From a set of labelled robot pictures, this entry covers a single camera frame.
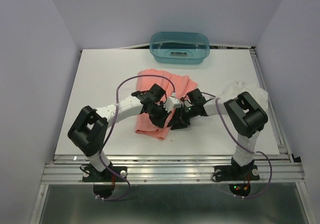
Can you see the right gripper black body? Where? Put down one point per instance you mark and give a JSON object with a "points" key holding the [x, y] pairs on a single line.
{"points": [[188, 112]]}

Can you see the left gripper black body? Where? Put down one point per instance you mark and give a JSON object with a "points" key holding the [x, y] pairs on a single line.
{"points": [[157, 114]]}

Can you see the pink skirt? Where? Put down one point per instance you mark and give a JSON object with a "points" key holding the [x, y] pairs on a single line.
{"points": [[169, 82]]}

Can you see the white pleated skirt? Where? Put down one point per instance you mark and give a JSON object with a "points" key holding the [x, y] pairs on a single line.
{"points": [[232, 90]]}

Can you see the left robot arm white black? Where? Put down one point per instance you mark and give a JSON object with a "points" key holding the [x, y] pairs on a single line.
{"points": [[88, 131]]}

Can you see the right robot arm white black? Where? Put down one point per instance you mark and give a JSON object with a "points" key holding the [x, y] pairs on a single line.
{"points": [[242, 117]]}

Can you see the grey fabric basket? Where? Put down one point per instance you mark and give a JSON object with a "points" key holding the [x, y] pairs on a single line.
{"points": [[179, 47]]}

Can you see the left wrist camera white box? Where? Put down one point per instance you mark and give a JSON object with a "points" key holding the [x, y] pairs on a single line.
{"points": [[171, 103]]}

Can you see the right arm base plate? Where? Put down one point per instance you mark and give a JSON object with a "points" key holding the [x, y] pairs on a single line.
{"points": [[239, 177]]}

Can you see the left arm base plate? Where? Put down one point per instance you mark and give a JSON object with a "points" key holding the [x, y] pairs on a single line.
{"points": [[104, 183]]}

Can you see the aluminium frame rail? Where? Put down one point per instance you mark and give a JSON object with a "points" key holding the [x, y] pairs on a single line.
{"points": [[170, 181]]}

